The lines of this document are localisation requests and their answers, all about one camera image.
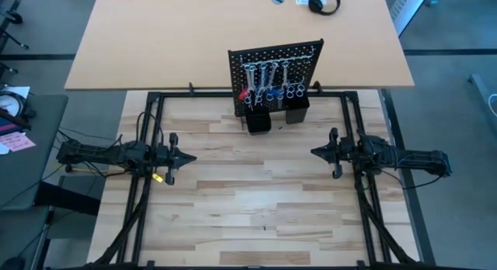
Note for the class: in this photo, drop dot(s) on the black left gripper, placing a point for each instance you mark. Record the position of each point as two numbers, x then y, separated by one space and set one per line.
171 157

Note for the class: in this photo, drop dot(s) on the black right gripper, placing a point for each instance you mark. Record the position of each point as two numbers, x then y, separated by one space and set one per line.
343 153

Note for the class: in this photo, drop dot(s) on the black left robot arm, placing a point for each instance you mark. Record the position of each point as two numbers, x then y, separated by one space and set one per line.
97 155

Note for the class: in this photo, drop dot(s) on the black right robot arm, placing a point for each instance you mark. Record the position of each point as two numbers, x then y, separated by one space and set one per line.
407 159

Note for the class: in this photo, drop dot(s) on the yellow tag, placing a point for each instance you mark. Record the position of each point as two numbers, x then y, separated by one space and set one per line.
157 178

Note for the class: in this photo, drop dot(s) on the large black pegboard bin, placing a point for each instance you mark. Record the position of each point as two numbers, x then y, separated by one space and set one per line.
259 123

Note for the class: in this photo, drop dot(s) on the black perforated pegboard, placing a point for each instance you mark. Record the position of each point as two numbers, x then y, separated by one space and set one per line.
306 68

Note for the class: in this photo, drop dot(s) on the beige desk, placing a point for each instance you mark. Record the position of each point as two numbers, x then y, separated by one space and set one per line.
155 41

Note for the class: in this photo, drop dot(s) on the black box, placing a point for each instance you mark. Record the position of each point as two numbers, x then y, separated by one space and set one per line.
66 198

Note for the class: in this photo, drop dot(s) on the black headphones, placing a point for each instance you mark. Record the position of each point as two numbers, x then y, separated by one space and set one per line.
316 4

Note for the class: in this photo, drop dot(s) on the grey table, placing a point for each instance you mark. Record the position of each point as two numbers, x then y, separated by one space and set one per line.
23 173

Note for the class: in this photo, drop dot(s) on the white partition panel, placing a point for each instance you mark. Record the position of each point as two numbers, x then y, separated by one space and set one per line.
402 6

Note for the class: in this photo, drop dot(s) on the pink sticky notes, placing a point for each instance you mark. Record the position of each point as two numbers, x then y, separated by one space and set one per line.
17 142

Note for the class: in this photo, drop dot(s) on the grey power strip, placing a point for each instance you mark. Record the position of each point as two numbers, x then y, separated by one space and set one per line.
481 89

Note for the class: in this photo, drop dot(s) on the white paper sheet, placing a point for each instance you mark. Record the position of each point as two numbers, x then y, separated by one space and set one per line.
17 91

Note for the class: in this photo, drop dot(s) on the black chair base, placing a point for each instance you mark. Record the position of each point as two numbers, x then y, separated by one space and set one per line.
13 18

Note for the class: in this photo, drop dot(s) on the black aluminium rig frame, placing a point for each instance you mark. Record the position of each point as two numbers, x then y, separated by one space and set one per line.
194 94

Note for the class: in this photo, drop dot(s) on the white multi-hook rail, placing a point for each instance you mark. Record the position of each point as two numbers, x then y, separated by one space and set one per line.
279 57

